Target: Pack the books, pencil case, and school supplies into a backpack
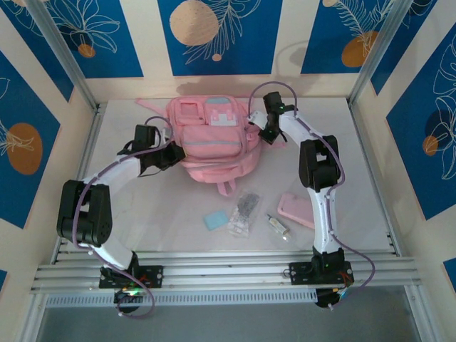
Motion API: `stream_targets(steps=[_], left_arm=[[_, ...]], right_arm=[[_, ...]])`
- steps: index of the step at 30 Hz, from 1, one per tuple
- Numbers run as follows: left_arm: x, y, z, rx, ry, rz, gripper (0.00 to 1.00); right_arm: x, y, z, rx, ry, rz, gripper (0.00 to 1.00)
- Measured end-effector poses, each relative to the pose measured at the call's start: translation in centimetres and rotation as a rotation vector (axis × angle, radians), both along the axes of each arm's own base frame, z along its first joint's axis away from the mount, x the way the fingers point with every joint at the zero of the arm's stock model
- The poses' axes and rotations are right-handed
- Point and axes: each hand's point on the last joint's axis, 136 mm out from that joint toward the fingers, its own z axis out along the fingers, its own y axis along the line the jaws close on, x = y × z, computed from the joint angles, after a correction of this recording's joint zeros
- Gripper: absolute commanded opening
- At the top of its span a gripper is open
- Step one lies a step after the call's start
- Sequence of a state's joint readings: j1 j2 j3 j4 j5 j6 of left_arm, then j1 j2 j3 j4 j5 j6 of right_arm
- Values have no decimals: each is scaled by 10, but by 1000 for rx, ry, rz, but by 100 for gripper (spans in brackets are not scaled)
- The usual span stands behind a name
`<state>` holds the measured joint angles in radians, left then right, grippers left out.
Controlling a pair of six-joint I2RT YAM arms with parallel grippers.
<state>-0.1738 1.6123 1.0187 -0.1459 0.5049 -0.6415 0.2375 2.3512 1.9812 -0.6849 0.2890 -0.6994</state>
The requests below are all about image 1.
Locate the pink backpack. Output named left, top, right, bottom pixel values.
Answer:
left=134, top=94, right=263, bottom=196

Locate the pink pencil case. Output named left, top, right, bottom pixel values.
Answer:
left=277, top=192, right=316, bottom=229

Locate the clear bag of small supplies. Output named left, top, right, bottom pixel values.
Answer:
left=226, top=190, right=264, bottom=239

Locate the light blue eraser pad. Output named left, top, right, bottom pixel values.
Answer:
left=202, top=209, right=229, bottom=231

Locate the small clear tube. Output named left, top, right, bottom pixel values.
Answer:
left=266, top=212, right=292, bottom=243

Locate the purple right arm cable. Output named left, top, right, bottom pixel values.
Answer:
left=248, top=81, right=375, bottom=311

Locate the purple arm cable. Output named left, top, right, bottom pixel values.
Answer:
left=248, top=81, right=375, bottom=311
left=73, top=115, right=175, bottom=321

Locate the aluminium table side rail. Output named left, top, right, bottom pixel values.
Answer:
left=348, top=101, right=403, bottom=257
left=51, top=103, right=108, bottom=264

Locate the aluminium frame post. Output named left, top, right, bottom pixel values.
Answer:
left=24, top=0, right=100, bottom=113
left=348, top=0, right=439, bottom=110

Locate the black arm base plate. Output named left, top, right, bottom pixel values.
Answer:
left=289, top=261, right=354, bottom=286
left=98, top=265, right=165, bottom=289

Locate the aluminium frame cross rail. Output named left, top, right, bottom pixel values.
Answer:
left=30, top=249, right=423, bottom=296

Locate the grey slotted cable duct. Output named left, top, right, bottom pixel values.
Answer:
left=46, top=289, right=318, bottom=308

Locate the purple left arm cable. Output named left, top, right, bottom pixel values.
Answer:
left=73, top=115, right=175, bottom=321

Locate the aluminium frame leg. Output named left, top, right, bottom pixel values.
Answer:
left=404, top=284, right=435, bottom=342
left=14, top=294, right=49, bottom=342

